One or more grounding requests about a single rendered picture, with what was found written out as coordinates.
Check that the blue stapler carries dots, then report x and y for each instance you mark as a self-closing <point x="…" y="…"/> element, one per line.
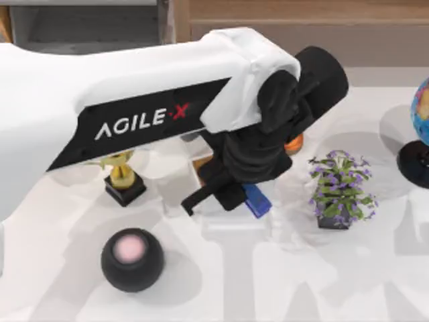
<point x="257" y="200"/>

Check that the globe on black stand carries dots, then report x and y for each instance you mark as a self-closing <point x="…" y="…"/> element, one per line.
<point x="417" y="134"/>

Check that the wooden cupboard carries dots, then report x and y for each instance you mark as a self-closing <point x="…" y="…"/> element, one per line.
<point x="301" y="30"/>

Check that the purple flower plant black pot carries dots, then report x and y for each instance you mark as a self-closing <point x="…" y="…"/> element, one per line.
<point x="342" y="188"/>

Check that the gold trophy with black base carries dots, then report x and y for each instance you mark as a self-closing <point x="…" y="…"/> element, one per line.
<point x="124" y="182"/>

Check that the grey cabinet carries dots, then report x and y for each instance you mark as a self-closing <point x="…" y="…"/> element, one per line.
<point x="87" y="23"/>

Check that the orange round object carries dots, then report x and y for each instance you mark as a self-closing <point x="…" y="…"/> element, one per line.
<point x="295" y="145"/>

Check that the black round speaker pink top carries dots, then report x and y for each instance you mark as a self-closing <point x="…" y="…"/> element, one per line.
<point x="132" y="260"/>

